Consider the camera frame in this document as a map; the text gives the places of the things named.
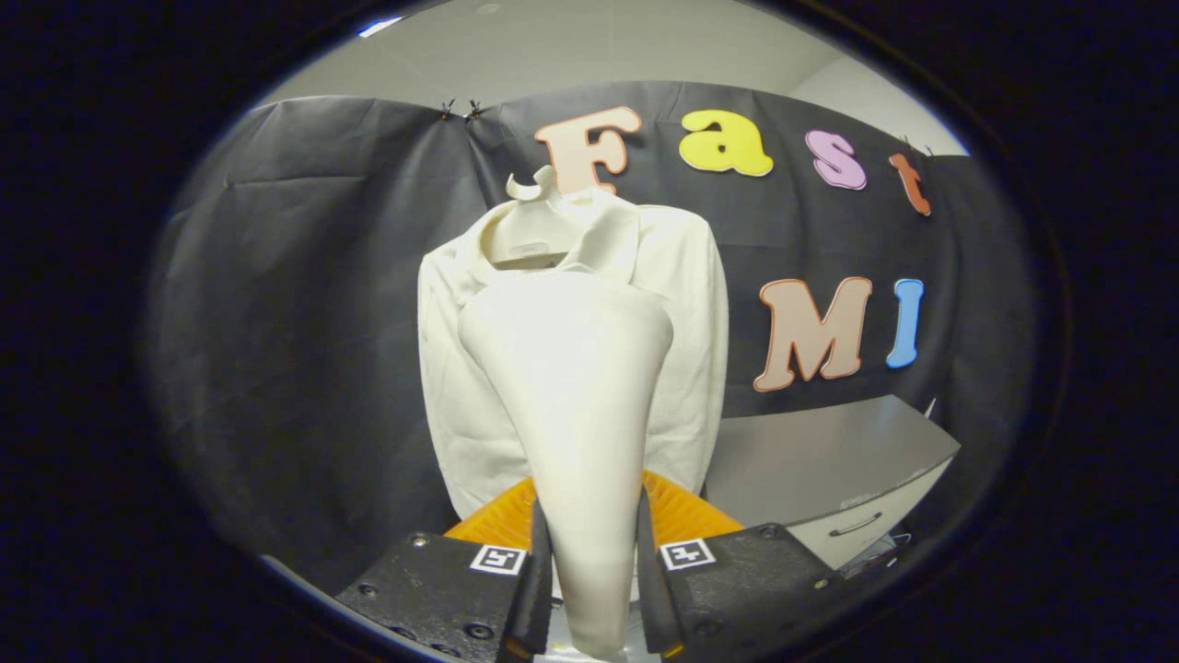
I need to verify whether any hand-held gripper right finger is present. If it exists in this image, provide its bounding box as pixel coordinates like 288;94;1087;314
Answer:
636;470;845;660

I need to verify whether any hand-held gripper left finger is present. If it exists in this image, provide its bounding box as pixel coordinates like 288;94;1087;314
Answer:
336;474;554;663

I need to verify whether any white garment steamer head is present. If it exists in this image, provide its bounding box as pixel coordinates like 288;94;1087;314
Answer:
458;272;675;662

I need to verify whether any cream button-up shirt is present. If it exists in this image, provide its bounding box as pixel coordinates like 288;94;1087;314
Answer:
417;189;730;521

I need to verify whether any grey and white cabinet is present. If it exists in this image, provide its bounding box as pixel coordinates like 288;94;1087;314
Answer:
705;394;962;570

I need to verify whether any white plastic hanger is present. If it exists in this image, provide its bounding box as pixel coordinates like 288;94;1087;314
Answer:
484;166;590;271

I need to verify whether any black backdrop cloth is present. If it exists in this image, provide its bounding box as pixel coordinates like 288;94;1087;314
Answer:
152;81;1037;590

